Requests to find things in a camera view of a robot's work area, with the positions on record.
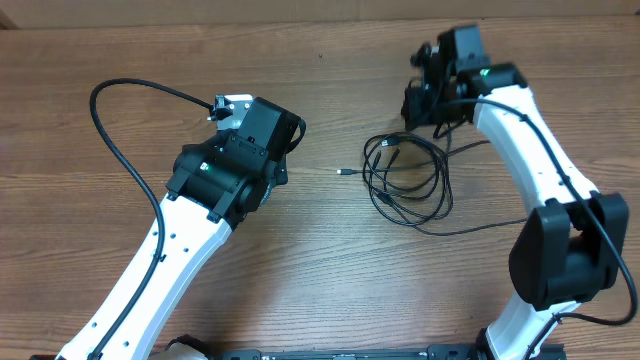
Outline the black USB-C cable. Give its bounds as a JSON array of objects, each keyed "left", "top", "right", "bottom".
[{"left": 336, "top": 134, "right": 491, "bottom": 224}]

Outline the black USB-A cable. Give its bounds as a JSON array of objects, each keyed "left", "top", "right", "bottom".
[{"left": 363, "top": 132, "right": 529, "bottom": 237}]

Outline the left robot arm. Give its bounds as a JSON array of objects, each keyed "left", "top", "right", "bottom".
[{"left": 56, "top": 94, "right": 306, "bottom": 359}]

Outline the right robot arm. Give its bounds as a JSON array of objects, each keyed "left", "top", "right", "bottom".
[{"left": 401, "top": 25, "right": 639, "bottom": 359}]

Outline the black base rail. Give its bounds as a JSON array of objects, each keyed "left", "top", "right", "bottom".
[{"left": 164, "top": 333, "right": 569, "bottom": 360}]

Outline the left camera black cable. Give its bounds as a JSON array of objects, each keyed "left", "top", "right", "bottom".
[{"left": 89, "top": 78, "right": 229, "bottom": 360}]

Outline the camera black cable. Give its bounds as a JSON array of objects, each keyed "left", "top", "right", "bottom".
[
  {"left": 89, "top": 78, "right": 229, "bottom": 360},
  {"left": 432, "top": 97, "right": 639, "bottom": 360}
]

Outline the right camera black cable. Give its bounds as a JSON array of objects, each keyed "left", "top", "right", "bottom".
[{"left": 432, "top": 97, "right": 639, "bottom": 360}]

